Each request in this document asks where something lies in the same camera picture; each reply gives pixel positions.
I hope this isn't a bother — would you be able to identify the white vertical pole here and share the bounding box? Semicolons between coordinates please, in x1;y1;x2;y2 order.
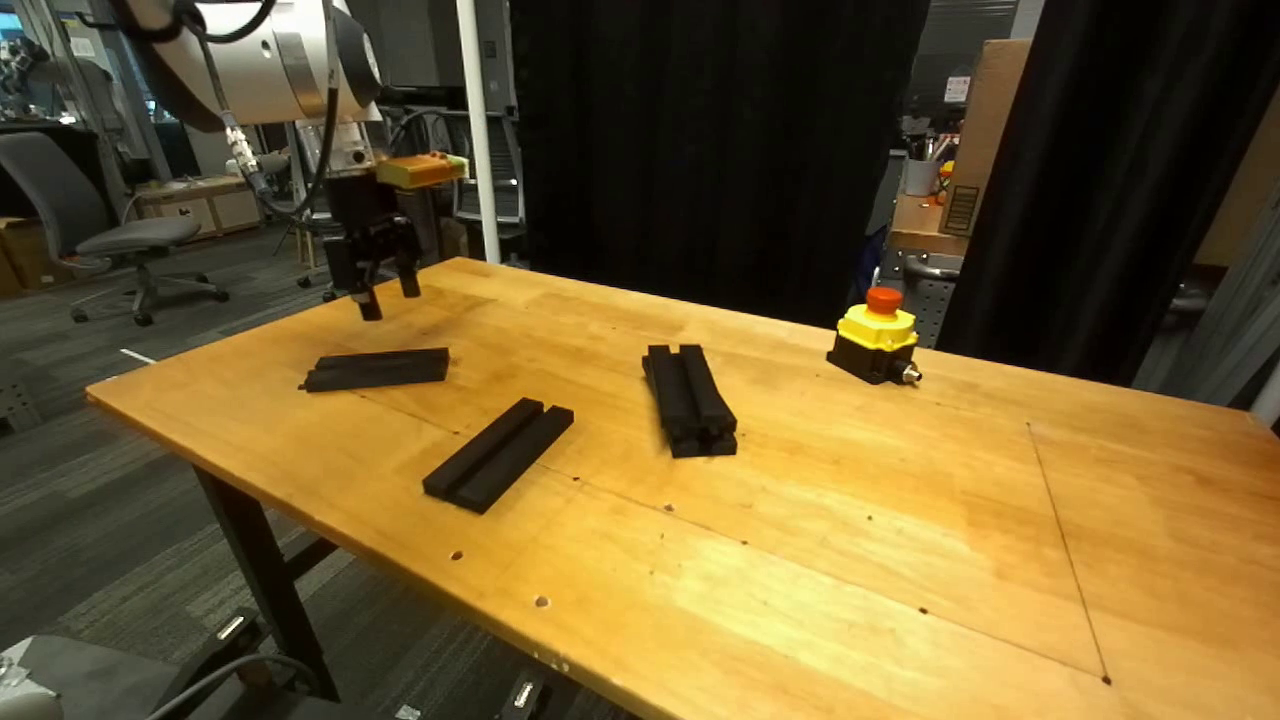
446;0;509;267

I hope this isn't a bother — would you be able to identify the black grooved pad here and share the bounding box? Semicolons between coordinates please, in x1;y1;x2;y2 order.
648;363;741;461
642;357;741;452
641;340;736;440
295;346;452;395
420;395;576;515

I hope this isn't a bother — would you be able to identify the brown cardboard box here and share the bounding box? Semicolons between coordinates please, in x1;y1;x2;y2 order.
0;215;60;300

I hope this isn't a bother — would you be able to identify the wide black curtain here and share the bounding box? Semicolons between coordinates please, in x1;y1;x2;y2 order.
509;0;930;333

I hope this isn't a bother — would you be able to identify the mesh-back office chair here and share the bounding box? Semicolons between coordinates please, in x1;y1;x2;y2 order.
423;109;533;254
280;173;336;303

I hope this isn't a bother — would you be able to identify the tall cardboard box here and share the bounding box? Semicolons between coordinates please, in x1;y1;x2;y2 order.
946;33;1034;204

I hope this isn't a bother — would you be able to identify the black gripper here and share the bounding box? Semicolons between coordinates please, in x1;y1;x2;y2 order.
323;173;423;325

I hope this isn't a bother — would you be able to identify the small cardboard box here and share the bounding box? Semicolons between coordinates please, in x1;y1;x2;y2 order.
889;194;966;260

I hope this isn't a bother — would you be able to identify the grey high-back office chair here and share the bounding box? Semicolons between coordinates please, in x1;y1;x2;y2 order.
0;128;236;333

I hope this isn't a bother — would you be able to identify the narrow black curtain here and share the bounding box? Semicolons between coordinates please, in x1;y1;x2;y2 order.
935;0;1280;392

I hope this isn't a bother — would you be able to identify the low wooden cabinet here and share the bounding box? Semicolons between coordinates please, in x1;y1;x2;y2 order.
126;177;269;245

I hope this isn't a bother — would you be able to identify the yellow emergency stop button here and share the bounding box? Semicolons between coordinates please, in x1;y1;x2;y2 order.
822;280;927;392

